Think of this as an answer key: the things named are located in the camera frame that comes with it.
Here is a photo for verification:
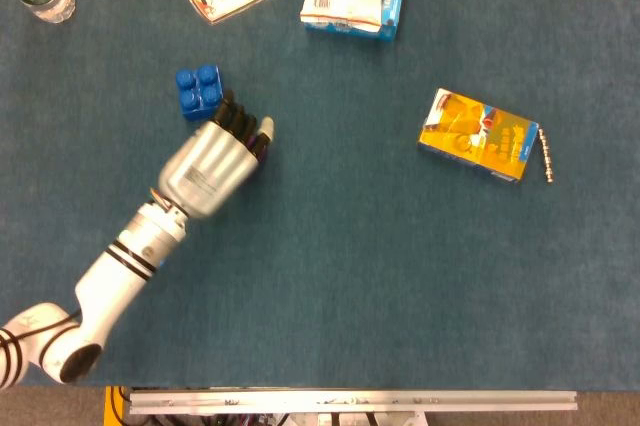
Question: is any teal felt table cloth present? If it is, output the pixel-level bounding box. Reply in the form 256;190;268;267
0;0;640;392

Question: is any blue toy brick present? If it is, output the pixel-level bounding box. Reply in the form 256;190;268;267
174;64;224;122

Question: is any metal bead chain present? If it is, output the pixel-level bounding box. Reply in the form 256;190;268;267
537;128;555;183

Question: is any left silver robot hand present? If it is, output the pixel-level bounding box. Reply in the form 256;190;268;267
157;89;276;220

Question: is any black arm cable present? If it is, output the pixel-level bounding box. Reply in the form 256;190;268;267
0;309;82;347

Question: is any yellow frame part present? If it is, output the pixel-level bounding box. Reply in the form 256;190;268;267
103;385;132;426

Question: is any yellow snack box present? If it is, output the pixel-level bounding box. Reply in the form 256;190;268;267
417;87;540;184

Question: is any aluminium profile rail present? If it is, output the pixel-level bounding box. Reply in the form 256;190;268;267
128;390;579;416

